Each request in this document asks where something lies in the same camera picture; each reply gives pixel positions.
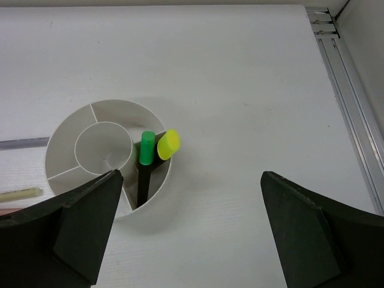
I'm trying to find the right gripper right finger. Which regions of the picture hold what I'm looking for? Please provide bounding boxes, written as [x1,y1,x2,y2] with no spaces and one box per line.
[260,171,383,287]

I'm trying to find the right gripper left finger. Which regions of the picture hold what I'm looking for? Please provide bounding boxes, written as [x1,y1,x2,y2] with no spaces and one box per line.
[1,170,124,287]

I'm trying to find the green cap black highlighter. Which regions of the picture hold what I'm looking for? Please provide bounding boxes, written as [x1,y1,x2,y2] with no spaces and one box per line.
[137,130,155,207]

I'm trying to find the yellow cap black highlighter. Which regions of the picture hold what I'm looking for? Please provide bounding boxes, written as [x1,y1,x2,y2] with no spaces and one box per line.
[151,129,181,171]

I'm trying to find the dark pen in clear sleeve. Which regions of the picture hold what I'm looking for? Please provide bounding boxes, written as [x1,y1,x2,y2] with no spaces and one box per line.
[0,137,49,151]

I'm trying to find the white round divided organizer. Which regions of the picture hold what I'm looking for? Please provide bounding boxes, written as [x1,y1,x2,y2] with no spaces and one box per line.
[44,100,167,219]

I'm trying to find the aluminium frame rail right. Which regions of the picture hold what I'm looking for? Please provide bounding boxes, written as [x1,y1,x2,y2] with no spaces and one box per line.
[306,7,383,215]

